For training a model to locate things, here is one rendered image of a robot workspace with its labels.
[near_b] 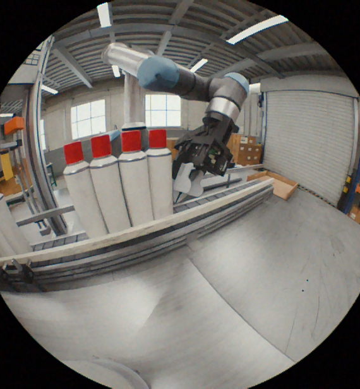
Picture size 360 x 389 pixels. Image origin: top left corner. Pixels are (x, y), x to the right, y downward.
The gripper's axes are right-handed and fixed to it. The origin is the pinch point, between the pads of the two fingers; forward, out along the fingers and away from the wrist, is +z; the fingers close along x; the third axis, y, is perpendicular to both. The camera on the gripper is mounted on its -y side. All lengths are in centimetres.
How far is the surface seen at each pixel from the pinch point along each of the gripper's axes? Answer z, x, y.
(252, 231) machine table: 0.1, 20.7, 13.4
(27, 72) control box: -16, -51, -9
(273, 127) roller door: -276, 343, -145
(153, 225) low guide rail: 5.6, -5.7, 4.9
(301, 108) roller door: -326, 290, -44
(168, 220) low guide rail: 3.9, -2.7, 4.9
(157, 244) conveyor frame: 9.5, -3.5, 6.0
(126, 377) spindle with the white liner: 12.8, -16.5, 26.8
